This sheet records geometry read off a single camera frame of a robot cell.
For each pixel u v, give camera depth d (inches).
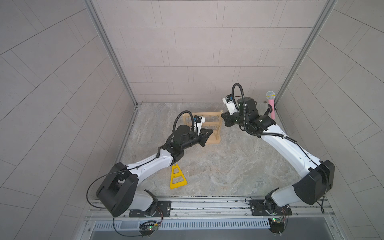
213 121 34.0
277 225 26.3
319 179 15.6
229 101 25.9
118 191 15.9
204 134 27.0
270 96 33.5
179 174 31.9
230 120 26.5
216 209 28.5
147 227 25.6
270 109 34.9
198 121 25.9
